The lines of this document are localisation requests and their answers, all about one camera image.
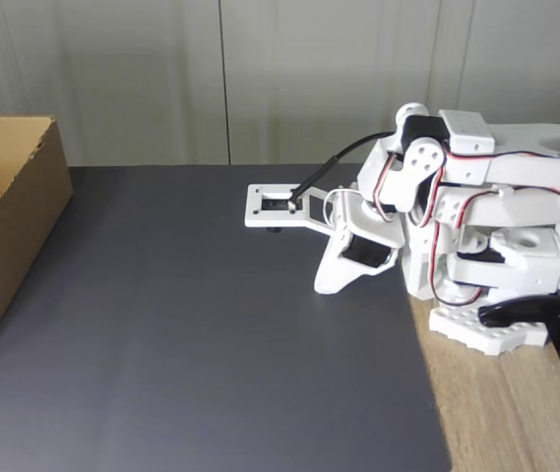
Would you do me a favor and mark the white panelled cabinet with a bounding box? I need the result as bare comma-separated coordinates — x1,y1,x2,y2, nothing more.
0,0,560,168

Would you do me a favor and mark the black camera cable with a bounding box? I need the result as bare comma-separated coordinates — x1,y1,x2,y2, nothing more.
287,131,395,207

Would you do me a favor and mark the dark grey table mat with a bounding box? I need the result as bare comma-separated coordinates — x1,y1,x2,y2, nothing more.
0,163,454,472

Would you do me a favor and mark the black table clamp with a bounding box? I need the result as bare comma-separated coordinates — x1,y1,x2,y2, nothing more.
476,295,560,381

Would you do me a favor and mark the brown cardboard box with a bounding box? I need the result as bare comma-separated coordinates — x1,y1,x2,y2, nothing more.
0,115,76,379

